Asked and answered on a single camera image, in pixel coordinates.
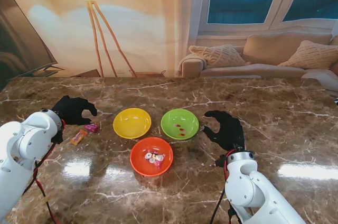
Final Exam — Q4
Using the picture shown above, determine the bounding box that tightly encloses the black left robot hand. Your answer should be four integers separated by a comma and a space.
51, 95, 98, 126

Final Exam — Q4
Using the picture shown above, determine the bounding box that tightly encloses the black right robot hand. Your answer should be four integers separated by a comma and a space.
202, 110, 247, 152

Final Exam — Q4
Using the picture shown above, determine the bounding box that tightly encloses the orange candy bar wrapper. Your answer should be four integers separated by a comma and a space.
70, 130, 88, 146

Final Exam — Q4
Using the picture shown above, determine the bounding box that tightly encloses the clear ring candy packet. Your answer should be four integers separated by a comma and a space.
143, 148, 166, 168

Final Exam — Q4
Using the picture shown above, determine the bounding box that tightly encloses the pink candy packet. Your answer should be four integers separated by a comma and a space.
83, 123, 100, 134

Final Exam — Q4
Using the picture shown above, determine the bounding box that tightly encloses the green plastic bowl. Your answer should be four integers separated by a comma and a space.
161, 108, 200, 141

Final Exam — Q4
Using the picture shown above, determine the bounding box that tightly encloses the yellow plastic bowl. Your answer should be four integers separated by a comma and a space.
112, 107, 152, 139

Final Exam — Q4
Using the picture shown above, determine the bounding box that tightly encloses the cream knitted pillow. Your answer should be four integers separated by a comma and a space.
278, 40, 338, 69
189, 44, 251, 68

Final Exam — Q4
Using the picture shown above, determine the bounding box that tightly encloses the orange plastic bowl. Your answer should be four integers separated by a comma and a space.
130, 136, 174, 178

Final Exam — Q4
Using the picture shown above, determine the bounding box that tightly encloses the flat screen television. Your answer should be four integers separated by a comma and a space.
0, 0, 64, 77

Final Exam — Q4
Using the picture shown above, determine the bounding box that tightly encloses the beige sofa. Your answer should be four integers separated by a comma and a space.
178, 32, 338, 92

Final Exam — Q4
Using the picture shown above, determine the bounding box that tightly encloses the light sheer curtain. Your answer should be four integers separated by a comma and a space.
168, 0, 212, 77

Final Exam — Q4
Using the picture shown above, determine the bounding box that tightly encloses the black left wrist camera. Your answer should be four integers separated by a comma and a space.
51, 128, 64, 144

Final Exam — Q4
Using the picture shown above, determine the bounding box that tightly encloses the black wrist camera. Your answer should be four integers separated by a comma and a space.
51, 128, 64, 144
215, 155, 228, 168

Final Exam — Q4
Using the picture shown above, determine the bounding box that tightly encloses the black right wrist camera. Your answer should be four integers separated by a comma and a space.
215, 155, 228, 168

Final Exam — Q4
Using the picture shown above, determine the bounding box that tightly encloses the red black right arm cable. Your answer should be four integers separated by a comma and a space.
210, 149, 243, 224

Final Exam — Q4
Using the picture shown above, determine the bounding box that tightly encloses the red black arm cable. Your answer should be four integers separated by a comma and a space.
210, 149, 243, 224
22, 120, 65, 224

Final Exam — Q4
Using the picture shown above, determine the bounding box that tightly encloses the red black left arm cable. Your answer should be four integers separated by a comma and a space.
22, 120, 65, 224

